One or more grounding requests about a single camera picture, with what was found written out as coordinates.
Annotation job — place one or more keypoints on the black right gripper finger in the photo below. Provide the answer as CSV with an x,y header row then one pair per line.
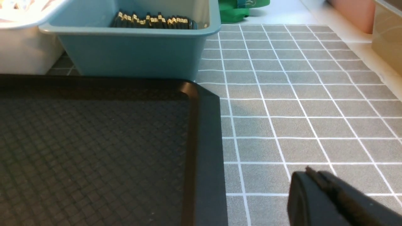
x,y
319,198

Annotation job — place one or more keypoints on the black serving tray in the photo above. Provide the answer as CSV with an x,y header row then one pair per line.
x,y
98,151

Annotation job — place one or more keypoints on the pink storage box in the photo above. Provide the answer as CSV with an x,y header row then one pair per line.
x,y
360,13

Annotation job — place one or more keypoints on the blue chopstick bin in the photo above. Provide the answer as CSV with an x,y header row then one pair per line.
x,y
82,27

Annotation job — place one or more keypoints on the green cloth backdrop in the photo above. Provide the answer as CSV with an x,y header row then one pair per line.
x,y
234,11

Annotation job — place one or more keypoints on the white spoon bin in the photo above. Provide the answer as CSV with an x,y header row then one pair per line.
x,y
24,49

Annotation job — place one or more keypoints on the beige storage box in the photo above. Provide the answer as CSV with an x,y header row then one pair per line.
x,y
387,32

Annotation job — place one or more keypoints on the bundle of black chopsticks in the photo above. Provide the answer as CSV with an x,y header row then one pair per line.
x,y
123,19

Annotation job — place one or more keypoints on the grey grid table mat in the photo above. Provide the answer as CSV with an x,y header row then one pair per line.
x,y
293,96

